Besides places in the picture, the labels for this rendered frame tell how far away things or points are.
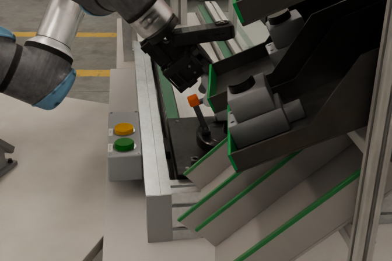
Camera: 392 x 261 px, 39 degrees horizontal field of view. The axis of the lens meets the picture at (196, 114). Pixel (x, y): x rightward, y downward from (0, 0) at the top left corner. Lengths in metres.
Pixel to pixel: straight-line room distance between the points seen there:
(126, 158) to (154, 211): 0.16
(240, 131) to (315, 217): 0.12
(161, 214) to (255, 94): 0.44
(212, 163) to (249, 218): 0.16
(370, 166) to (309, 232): 0.12
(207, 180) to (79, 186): 0.37
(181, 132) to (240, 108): 0.56
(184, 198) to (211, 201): 0.20
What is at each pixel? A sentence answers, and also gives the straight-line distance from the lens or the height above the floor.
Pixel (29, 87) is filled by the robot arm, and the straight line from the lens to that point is 1.26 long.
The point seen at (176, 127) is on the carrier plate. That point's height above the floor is 0.97.
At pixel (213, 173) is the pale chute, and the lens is 0.90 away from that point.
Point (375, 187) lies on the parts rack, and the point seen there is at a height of 1.19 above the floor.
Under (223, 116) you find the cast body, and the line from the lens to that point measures 1.06.
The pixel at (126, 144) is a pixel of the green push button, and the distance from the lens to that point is 1.10.
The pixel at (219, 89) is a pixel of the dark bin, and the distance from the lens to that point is 0.78.
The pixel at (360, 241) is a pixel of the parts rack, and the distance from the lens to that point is 0.61.
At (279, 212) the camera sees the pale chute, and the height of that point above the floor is 1.07.
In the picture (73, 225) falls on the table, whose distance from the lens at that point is 1.08.
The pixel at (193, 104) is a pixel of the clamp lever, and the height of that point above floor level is 1.06.
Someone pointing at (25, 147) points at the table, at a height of 0.86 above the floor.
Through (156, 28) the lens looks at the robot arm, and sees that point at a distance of 0.97.
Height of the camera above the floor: 1.49
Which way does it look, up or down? 25 degrees down
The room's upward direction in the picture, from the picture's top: straight up
